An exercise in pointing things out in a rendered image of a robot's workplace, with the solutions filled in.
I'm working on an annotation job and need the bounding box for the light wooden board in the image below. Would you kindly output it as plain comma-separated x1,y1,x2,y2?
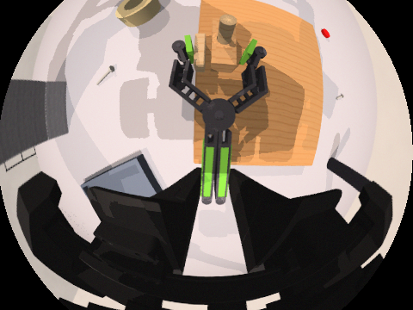
195,0,324,166

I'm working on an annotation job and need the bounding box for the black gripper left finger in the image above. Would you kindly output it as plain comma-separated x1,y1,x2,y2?
87,167,201,275

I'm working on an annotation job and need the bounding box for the black cylinder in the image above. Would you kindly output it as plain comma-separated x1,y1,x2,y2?
327,158,371,192

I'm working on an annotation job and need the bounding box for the wooden dowel pin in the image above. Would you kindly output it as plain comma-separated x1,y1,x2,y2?
217,15,237,45

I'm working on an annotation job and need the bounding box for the beige ring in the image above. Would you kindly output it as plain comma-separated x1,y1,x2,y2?
115,0,161,27

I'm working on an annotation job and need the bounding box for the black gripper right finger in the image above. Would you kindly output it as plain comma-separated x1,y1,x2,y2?
228,169,342,273

